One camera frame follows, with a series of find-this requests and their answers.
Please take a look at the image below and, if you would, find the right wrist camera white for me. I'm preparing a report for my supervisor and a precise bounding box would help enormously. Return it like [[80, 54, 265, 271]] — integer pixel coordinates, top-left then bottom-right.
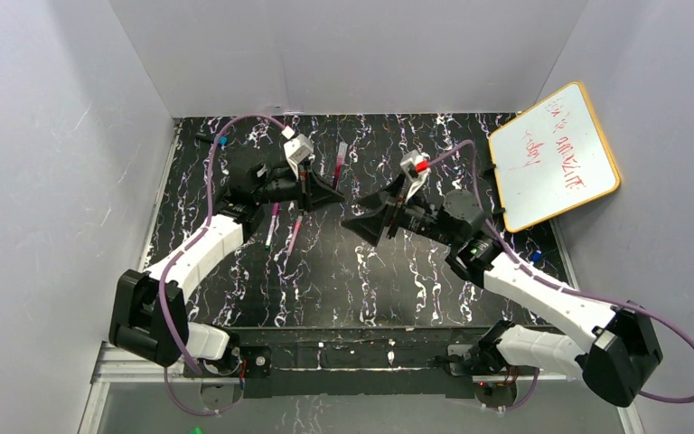
[[400, 150, 430, 203]]

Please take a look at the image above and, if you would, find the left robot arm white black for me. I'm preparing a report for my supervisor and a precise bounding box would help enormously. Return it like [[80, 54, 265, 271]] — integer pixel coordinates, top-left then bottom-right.
[[108, 162, 345, 371]]

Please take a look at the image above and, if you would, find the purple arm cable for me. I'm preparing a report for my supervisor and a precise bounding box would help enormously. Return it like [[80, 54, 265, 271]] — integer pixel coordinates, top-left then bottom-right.
[[427, 139, 694, 413], [158, 114, 291, 418]]

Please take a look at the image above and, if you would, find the blue black marker cap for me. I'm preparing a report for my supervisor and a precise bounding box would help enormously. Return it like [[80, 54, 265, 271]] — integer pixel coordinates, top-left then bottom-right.
[[195, 134, 228, 147]]

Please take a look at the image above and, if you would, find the yellow-framed whiteboard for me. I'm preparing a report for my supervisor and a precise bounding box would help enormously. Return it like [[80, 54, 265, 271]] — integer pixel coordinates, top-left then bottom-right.
[[488, 81, 621, 233]]

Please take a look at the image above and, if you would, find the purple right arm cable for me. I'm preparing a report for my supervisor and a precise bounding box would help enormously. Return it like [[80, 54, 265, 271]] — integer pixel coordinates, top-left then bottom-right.
[[427, 139, 694, 413]]

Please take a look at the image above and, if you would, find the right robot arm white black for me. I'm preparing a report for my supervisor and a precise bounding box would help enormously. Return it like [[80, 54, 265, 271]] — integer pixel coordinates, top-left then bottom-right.
[[342, 176, 662, 407]]

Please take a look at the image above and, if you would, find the metal base rail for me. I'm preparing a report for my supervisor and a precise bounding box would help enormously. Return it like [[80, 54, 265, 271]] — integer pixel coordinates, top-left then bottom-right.
[[89, 325, 630, 400]]

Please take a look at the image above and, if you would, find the light pink pen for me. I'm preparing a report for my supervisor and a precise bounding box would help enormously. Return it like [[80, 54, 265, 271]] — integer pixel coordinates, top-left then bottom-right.
[[286, 214, 304, 256]]

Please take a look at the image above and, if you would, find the red translucent pen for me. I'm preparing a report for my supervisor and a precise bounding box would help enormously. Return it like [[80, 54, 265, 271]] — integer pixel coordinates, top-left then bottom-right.
[[332, 142, 348, 189]]

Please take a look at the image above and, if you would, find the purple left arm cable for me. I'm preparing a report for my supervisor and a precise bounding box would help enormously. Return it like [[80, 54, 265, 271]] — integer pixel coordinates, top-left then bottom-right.
[[158, 114, 291, 418]]

